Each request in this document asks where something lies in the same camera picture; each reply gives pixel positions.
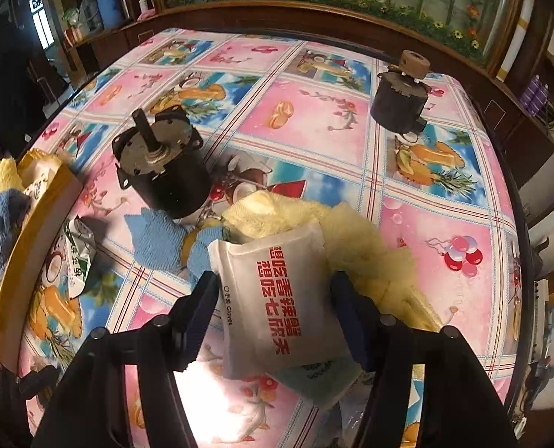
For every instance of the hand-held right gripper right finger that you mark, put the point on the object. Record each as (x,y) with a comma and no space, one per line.
(351,326)

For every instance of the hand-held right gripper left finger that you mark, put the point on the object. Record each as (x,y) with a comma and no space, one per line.
(200,322)

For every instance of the white glove packet red print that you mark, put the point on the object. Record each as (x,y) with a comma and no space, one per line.
(277,298)

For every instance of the cream towel with label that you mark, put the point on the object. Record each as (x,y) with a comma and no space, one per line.
(361,242)

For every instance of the small blue cloth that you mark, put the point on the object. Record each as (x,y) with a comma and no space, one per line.
(160,242)

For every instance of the green and white packet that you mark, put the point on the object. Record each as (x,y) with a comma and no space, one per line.
(78,256)

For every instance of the shallow gold box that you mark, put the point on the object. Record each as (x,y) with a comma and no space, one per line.
(29,261)

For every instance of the cream fluffy towel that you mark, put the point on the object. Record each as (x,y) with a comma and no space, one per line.
(8,172)

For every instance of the black motor with shaft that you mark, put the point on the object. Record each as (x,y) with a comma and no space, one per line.
(165,172)

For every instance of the white power strip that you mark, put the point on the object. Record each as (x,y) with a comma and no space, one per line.
(542,322)

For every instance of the printed fruit tablecloth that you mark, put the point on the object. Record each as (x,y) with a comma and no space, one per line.
(305,116)

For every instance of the black motor with wooden cap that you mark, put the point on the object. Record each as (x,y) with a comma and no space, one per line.
(400,98)

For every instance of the green bag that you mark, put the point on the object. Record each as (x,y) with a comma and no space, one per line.
(71,17)

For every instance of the white and yellow roll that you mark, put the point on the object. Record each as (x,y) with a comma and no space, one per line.
(515,32)

